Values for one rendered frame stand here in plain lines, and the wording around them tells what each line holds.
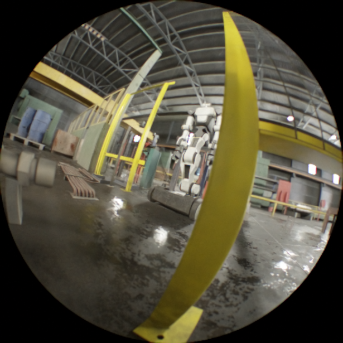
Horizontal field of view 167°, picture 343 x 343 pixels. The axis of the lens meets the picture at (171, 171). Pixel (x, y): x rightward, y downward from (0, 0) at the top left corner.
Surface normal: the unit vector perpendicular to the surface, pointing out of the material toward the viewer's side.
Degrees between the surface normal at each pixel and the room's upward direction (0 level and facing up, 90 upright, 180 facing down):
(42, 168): 63
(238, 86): 90
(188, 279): 90
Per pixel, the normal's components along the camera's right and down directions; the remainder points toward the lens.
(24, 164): 0.87, -0.29
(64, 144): 0.86, 0.22
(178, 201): -0.53, -0.21
